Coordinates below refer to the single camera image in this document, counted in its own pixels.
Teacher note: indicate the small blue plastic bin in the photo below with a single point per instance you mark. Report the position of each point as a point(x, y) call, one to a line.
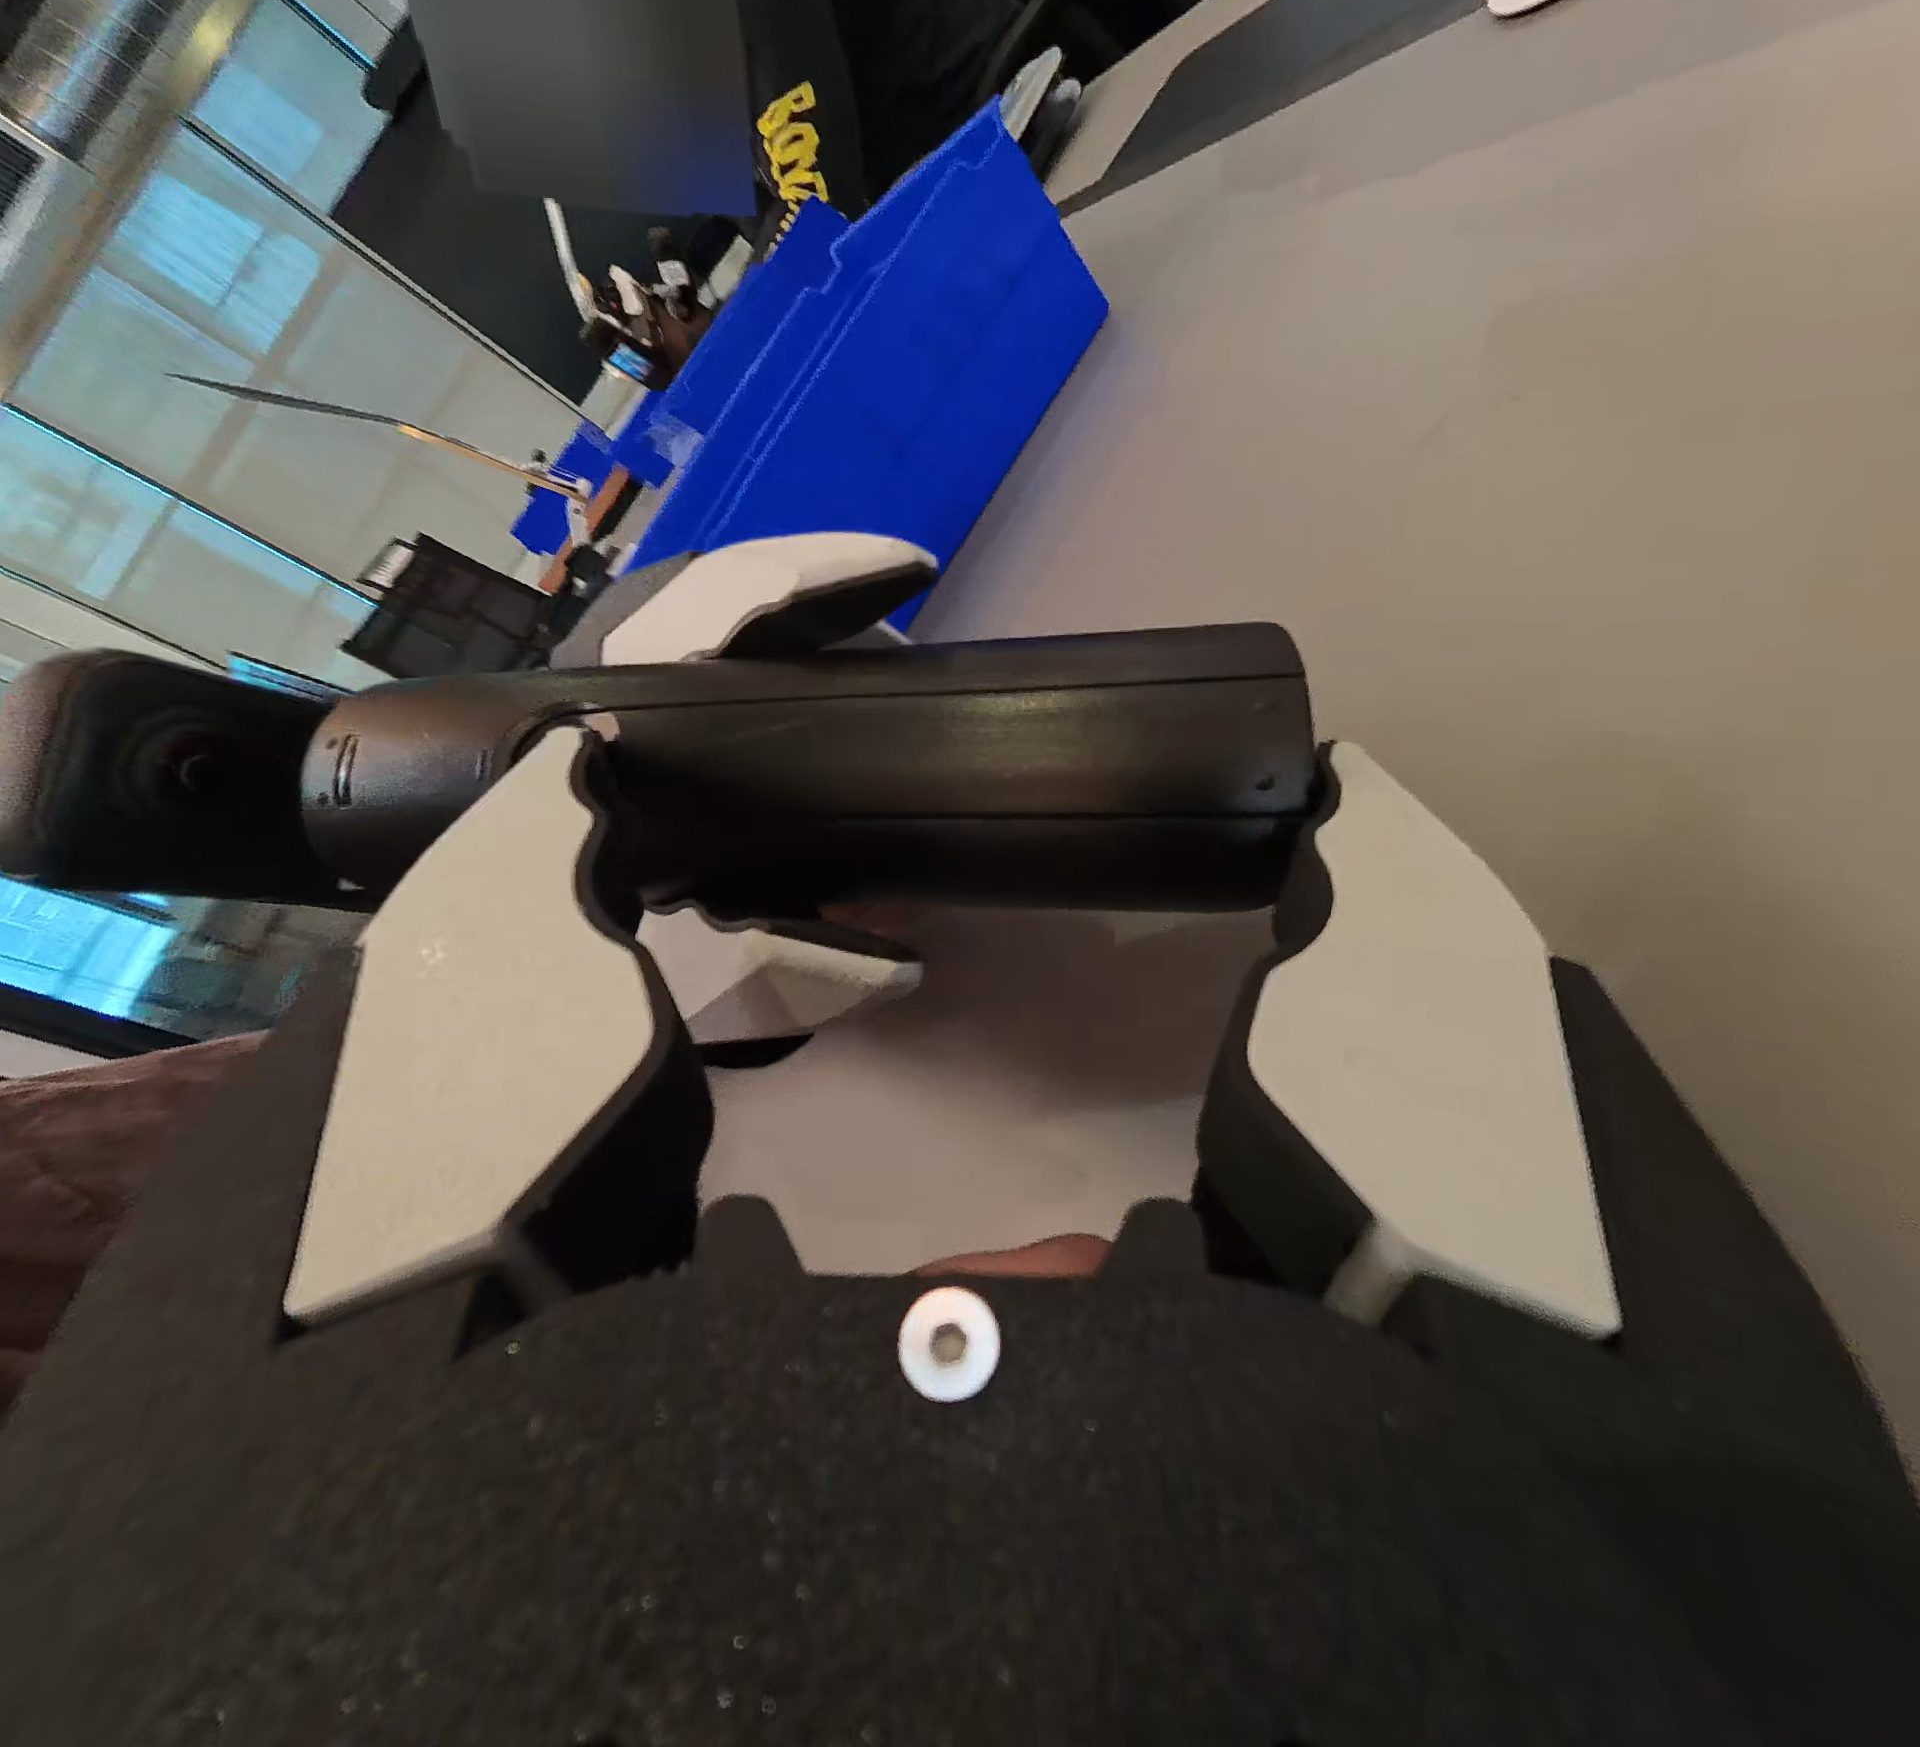
point(564, 503)

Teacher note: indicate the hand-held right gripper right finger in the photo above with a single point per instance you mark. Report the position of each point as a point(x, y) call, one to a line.
point(1442, 1057)

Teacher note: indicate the person's left forearm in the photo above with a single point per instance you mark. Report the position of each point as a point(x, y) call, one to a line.
point(92, 1176)

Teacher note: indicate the black remote control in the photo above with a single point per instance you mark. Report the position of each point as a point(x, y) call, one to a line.
point(962, 758)

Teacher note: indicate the grey plastic part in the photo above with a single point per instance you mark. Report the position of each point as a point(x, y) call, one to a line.
point(1034, 96)

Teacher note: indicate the person's left hand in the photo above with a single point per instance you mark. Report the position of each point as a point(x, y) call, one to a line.
point(1034, 1252)

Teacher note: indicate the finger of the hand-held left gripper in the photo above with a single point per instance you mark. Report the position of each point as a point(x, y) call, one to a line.
point(779, 583)
point(811, 975)

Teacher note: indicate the grey desk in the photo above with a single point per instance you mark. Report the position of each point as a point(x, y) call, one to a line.
point(1499, 426)

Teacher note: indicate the large blue plastic bin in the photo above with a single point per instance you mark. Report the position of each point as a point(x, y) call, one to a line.
point(900, 397)

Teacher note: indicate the black light stand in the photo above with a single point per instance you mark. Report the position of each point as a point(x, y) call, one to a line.
point(452, 441)

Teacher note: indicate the black flat panel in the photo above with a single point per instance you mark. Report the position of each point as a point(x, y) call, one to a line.
point(452, 607)

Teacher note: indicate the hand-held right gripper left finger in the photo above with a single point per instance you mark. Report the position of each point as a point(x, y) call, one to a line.
point(467, 1057)

